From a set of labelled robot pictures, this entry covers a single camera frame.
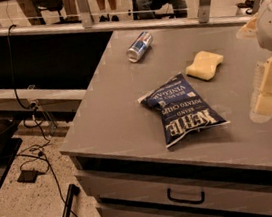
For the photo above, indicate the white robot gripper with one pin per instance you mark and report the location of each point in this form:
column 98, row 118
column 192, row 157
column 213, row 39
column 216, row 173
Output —
column 260, row 26

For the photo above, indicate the blue Kettle chip bag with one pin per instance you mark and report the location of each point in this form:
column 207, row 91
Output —
column 182, row 109

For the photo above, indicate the yellow sponge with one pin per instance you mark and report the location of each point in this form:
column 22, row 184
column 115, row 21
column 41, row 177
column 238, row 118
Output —
column 204, row 65

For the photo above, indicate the silver blue drink can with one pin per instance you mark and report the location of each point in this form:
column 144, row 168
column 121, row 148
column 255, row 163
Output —
column 139, row 47

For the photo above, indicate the grey drawer cabinet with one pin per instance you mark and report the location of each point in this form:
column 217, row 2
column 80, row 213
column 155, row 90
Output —
column 118, row 146

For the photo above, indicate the black power adapter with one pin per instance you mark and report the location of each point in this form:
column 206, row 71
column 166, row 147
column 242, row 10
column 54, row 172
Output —
column 28, row 176

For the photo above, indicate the black drawer handle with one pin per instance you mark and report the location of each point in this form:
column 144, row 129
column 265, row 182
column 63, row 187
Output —
column 186, row 198

